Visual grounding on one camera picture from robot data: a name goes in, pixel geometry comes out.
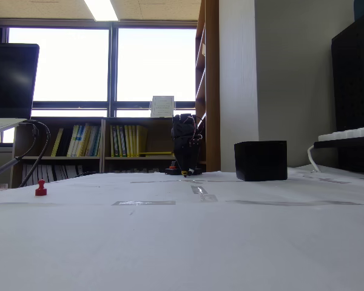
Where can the low brown wooden bookshelf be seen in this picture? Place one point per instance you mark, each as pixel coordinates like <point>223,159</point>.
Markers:
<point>157,133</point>
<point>57,121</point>

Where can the white and blue book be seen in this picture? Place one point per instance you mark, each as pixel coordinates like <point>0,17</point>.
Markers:
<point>73,141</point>

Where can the paper sign in clear stand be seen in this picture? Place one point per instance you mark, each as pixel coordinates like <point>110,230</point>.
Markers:
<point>162,106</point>

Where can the ceiling light panel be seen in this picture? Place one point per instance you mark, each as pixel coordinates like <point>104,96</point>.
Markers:
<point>101,10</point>

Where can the row of white binders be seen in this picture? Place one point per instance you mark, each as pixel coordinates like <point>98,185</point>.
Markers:
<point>51,173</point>

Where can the leaning yellow book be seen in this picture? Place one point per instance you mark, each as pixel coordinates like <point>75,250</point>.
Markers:
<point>57,142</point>

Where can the flat lying yellow binder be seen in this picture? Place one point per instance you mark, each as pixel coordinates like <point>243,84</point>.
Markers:
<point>156,153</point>

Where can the black tray under strip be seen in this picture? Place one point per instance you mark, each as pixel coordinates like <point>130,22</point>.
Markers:
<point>336,145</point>

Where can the black perforated pegboard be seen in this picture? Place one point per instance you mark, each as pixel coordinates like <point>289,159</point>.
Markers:
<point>358,75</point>

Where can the tall brown wooden bookshelf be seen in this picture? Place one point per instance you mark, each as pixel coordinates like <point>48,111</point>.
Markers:
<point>212,91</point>

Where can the dark window frame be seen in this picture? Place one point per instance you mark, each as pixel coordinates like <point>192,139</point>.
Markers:
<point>113,69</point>

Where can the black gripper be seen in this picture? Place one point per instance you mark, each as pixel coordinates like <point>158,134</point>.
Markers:
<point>185,152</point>

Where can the teal object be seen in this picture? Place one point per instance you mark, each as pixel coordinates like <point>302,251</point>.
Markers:
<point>361,9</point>

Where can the pale green book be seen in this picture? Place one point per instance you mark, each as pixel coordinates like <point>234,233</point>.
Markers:
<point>95,142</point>

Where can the black square bin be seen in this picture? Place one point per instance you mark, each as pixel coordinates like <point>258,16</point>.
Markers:
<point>261,160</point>

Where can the silver laptop with dark screen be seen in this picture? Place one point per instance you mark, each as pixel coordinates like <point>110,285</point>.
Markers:
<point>9,82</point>

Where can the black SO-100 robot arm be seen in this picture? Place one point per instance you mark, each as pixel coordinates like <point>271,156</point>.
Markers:
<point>185,127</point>

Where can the white power strip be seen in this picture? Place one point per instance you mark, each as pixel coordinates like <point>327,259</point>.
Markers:
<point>349,133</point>

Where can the small red bead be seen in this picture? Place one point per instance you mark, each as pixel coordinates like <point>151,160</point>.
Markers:
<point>41,189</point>

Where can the white paper table cover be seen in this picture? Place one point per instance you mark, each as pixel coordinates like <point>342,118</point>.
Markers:
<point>182,242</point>

